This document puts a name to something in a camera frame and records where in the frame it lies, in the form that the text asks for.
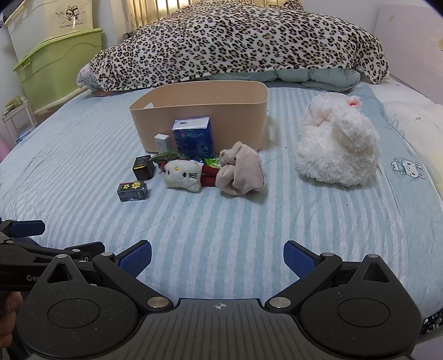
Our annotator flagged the yellow striped curtain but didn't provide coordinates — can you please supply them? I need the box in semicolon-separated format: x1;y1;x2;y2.
125;0;289;30

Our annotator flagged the light blue folded quilt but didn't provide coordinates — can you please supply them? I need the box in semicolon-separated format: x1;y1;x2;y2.
207;67;361;92

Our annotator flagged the blue striped bed sheet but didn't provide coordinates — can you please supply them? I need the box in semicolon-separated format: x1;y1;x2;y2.
0;84;443;314

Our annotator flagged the small black box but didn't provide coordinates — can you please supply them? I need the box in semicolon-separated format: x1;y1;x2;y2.
132;155;156;181

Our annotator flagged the small white box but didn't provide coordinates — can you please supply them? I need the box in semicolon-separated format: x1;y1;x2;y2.
154;133;171;154

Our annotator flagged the light blue rabbit print cloth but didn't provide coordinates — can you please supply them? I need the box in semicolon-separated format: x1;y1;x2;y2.
346;85;443;227

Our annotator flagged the dark box with yellow stars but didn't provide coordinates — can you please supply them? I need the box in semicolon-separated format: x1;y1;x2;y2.
117;180;149;203

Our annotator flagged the white fluffy plush toy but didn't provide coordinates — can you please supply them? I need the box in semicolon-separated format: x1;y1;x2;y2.
294;91;382;188

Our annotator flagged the pink floral cloth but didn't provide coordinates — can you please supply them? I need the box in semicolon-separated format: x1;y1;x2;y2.
76;65;95;88

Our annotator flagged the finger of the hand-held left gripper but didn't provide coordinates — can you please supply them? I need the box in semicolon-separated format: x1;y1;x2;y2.
0;219;46;240
0;241;106;266

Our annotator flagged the white cat plush toy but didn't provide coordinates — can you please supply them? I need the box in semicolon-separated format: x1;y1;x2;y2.
162;159;223;193

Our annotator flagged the white pillow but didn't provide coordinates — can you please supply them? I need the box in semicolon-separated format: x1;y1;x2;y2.
372;82;443;194

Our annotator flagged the beige crumpled cloth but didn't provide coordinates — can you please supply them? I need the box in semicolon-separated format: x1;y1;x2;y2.
215;140;267;198

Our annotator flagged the blue tissue pack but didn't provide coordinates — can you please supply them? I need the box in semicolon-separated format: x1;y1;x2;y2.
172;117;216;162

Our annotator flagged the cream plastic storage box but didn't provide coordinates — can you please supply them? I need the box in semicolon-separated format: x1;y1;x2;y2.
3;0;96;63

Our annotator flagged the pale pink headboard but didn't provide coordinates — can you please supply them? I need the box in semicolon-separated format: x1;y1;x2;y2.
375;6;443;105

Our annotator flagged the leopard print blanket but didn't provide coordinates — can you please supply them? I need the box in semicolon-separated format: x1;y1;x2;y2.
84;0;390;93

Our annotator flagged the dark green and red packet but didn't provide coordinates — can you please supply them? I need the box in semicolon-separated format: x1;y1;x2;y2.
151;150;190;166

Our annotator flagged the beige plastic storage bin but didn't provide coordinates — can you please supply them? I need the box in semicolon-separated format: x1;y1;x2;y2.
129;81;270;154

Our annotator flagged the person's left hand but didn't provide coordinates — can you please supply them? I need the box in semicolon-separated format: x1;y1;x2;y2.
0;291;23;348

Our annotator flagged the dark dotted cloth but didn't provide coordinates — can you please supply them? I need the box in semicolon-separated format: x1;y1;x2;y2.
420;306;443;336

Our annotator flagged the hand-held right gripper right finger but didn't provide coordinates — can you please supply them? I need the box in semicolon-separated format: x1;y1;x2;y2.
264;240;402;314

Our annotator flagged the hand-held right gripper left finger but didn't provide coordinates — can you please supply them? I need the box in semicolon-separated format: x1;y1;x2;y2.
42;240;174;314

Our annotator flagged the green plastic storage box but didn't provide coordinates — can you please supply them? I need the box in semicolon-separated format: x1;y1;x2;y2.
13;27;105;115

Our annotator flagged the small white rack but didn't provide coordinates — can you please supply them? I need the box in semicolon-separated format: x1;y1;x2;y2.
1;96;37;145

